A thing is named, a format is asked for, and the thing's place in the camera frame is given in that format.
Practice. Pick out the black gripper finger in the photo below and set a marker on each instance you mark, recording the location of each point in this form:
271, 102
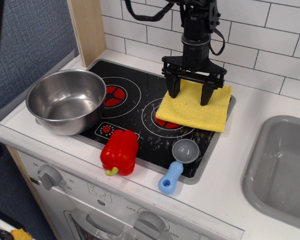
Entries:
207, 92
173, 83

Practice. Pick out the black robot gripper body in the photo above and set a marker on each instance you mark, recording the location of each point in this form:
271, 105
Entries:
194, 65

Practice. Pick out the yellow towel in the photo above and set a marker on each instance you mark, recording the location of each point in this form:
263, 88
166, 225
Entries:
186, 108

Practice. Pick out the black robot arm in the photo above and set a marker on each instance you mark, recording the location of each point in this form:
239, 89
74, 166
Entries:
199, 19

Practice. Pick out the metal bowl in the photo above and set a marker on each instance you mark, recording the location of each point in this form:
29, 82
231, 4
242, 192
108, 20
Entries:
67, 102

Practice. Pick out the black toy stovetop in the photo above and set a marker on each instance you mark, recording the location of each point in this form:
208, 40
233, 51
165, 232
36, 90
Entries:
132, 100

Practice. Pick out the blue grey toy scoop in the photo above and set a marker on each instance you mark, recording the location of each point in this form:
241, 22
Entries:
184, 151

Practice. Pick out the red toy bell pepper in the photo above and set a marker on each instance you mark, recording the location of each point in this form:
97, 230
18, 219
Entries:
118, 156

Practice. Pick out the grey toy sink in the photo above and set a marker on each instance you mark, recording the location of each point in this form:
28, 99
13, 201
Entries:
271, 182

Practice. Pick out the grey right oven knob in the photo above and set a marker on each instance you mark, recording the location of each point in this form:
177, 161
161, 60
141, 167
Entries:
150, 225

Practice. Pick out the grey oven knob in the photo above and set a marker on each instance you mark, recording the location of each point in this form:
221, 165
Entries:
150, 225
49, 176

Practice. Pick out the grey left oven knob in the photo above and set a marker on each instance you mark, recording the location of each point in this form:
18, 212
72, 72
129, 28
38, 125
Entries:
49, 176

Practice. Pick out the white toy oven front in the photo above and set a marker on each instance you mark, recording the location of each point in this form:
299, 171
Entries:
76, 193

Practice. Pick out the yellow black object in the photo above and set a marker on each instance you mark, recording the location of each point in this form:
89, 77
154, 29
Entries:
15, 234

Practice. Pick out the grey oven door handle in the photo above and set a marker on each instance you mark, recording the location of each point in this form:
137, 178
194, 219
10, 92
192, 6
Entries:
98, 226

